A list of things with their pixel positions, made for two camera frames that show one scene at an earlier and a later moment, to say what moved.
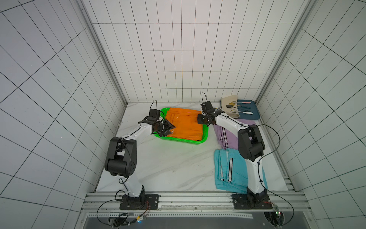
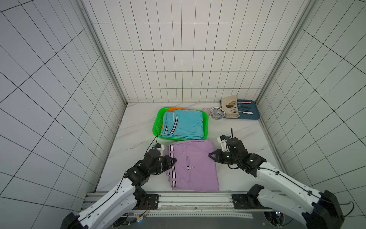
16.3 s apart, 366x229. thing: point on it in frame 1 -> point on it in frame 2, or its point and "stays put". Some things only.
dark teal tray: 253,109 stays put
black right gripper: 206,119 -> 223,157
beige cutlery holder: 229,105 stays put
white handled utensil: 246,112 stays put
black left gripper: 168,126 -> 167,159
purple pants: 224,139 -> 194,170
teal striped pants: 231,171 -> 183,123
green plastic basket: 205,130 stays put
